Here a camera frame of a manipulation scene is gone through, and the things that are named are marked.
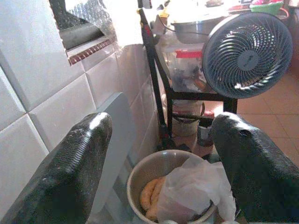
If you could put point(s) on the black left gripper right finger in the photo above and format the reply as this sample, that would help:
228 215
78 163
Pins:
254 172

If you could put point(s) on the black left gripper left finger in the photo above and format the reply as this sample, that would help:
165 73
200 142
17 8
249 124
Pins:
63 172

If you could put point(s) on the red capped jar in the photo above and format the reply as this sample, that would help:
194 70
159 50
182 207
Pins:
205 130

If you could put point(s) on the clear plastic bag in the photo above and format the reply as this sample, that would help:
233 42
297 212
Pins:
189 191

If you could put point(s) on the white bucket with dark band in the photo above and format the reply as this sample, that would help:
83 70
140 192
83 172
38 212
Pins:
187 121

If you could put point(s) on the round metal bowl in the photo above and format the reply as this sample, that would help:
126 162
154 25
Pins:
149 172

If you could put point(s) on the coiled orange fried snack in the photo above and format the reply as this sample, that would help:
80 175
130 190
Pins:
151 193

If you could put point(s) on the black metal shelf rack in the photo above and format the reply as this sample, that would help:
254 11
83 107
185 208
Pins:
168 93

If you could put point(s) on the grey round electric fan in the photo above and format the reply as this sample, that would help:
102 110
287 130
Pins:
247 54

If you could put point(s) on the clear storage box red latch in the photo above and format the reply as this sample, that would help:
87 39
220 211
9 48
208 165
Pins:
187 70

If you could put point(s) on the black red upright pole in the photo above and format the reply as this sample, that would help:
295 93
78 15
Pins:
154 77

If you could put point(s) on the steel cooking pot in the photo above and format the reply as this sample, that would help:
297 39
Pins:
194 30

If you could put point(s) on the green plastic basin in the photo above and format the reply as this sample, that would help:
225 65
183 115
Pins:
266 7

